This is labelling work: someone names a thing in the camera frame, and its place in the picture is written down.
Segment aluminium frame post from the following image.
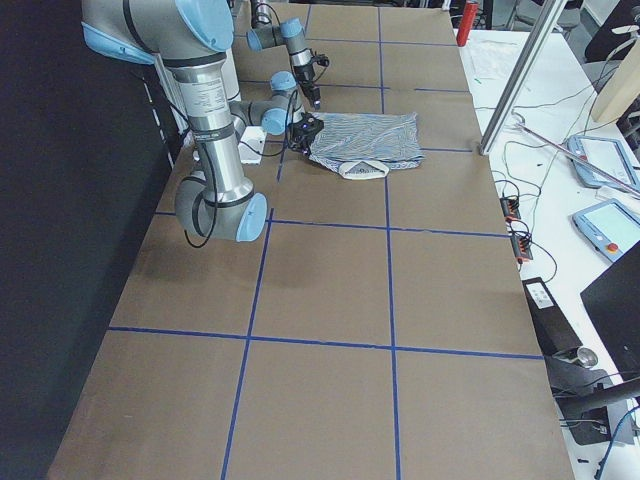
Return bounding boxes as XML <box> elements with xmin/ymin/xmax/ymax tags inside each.
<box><xmin>479</xmin><ymin>0</ymin><xmax>567</xmax><ymax>155</ymax></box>

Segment black monitor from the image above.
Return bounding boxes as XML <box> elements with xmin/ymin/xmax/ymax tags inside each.
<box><xmin>580</xmin><ymin>252</ymin><xmax>639</xmax><ymax>371</ymax></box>

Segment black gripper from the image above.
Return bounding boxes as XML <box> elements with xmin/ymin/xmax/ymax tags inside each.
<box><xmin>293</xmin><ymin>63</ymin><xmax>321</xmax><ymax>108</ymax></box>
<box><xmin>288</xmin><ymin>113</ymin><xmax>324</xmax><ymax>153</ymax></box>

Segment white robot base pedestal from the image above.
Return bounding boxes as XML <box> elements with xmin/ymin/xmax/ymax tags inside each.
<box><xmin>238</xmin><ymin>126</ymin><xmax>267</xmax><ymax>165</ymax></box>

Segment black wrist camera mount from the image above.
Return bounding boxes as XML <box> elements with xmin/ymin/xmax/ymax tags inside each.
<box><xmin>311</xmin><ymin>51</ymin><xmax>330</xmax><ymax>68</ymax></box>

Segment navy white striped polo shirt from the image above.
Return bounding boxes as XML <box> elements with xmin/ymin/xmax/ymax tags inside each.
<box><xmin>309</xmin><ymin>112</ymin><xmax>423</xmax><ymax>180</ymax></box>

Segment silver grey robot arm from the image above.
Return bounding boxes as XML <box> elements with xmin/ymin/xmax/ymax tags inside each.
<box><xmin>82</xmin><ymin>1</ymin><xmax>329</xmax><ymax>242</ymax></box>
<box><xmin>246</xmin><ymin>1</ymin><xmax>330</xmax><ymax>110</ymax></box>

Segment blue teach pendant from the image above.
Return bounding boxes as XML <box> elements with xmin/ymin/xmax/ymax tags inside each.
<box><xmin>566</xmin><ymin>135</ymin><xmax>639</xmax><ymax>188</ymax></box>
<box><xmin>572</xmin><ymin>199</ymin><xmax>639</xmax><ymax>263</ymax></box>

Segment black box with label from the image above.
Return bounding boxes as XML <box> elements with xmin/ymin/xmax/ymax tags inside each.
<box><xmin>522</xmin><ymin>277</ymin><xmax>582</xmax><ymax>356</ymax></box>

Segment blue teach pendant near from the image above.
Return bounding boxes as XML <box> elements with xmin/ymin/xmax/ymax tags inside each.
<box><xmin>572</xmin><ymin>199</ymin><xmax>639</xmax><ymax>263</ymax></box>

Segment white reacher grabber tool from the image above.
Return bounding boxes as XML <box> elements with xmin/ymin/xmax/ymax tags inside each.
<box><xmin>514</xmin><ymin>120</ymin><xmax>639</xmax><ymax>197</ymax></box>

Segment blue teach pendant far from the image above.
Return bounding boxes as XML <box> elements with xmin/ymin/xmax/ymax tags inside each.
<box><xmin>566</xmin><ymin>135</ymin><xmax>639</xmax><ymax>188</ymax></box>

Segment orange black power strip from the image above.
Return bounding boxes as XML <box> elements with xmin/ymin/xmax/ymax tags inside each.
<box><xmin>499</xmin><ymin>196</ymin><xmax>533</xmax><ymax>265</ymax></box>

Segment red cylinder tube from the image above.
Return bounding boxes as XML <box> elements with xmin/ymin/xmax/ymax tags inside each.
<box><xmin>456</xmin><ymin>0</ymin><xmax>479</xmax><ymax>47</ymax></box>

